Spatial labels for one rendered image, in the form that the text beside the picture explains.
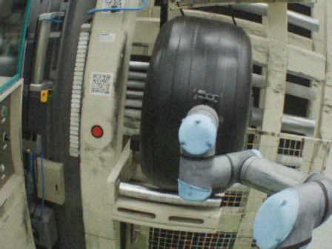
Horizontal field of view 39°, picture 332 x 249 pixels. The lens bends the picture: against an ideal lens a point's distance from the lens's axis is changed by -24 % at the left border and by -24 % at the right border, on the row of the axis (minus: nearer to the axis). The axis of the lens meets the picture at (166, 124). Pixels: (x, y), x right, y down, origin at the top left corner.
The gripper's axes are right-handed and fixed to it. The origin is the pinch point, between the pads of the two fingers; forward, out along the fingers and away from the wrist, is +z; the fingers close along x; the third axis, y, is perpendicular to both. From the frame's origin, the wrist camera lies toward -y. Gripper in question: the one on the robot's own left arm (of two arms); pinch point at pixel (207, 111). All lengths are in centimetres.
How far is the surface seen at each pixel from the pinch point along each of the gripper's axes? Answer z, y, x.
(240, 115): 3.2, -0.3, -9.4
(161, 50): 8.1, 13.6, 14.9
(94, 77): 20.7, 1.2, 36.8
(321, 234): 153, -108, -98
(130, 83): 62, -7, 32
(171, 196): 16.6, -31.8, 7.4
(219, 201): 16.5, -31.7, -8.2
